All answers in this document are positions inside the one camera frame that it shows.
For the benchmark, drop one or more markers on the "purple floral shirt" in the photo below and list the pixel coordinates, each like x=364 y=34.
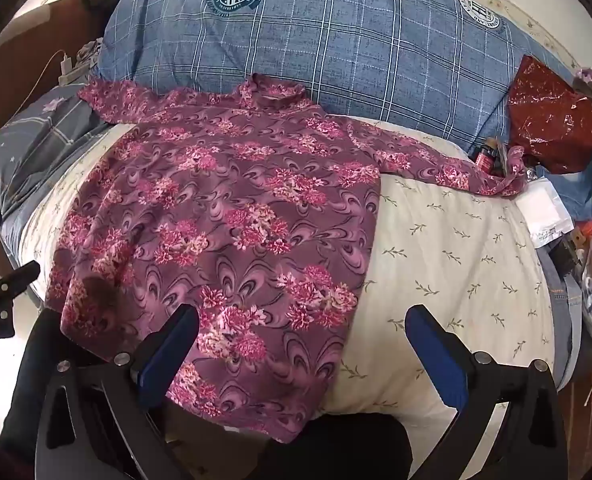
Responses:
x=236 y=200

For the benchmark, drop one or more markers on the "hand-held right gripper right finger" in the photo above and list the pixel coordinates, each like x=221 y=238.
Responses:
x=438 y=355

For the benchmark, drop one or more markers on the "red plastic bag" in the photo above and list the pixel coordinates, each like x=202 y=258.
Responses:
x=550 y=115

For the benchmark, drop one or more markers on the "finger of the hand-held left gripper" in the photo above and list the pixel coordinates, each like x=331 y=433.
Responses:
x=18 y=277

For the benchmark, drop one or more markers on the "cream leaf-print bed sheet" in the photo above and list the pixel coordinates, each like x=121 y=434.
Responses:
x=450 y=270

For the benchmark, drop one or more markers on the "light blue denim cloth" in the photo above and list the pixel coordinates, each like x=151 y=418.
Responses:
x=590 y=185

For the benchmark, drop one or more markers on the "brown wooden headboard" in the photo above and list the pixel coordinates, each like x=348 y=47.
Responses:
x=31 y=50

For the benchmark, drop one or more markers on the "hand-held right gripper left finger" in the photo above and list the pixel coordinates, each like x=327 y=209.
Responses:
x=168 y=347

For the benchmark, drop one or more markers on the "dark bottle with red label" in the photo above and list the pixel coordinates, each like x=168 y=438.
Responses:
x=485 y=157

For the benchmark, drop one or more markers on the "blue jeans with orange stitching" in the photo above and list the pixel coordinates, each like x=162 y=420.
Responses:
x=563 y=305

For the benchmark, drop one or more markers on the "person's black pants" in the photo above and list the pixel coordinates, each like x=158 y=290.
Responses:
x=336 y=450

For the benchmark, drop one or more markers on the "white paper packet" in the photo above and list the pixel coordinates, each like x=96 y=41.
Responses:
x=543 y=210

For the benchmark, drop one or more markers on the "blue plaid quilt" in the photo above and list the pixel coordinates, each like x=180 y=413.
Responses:
x=351 y=50

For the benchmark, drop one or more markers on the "white charger plug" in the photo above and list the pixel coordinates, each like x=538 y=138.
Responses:
x=66 y=67

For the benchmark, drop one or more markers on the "grey star-print blanket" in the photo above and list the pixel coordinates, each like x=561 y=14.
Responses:
x=41 y=145

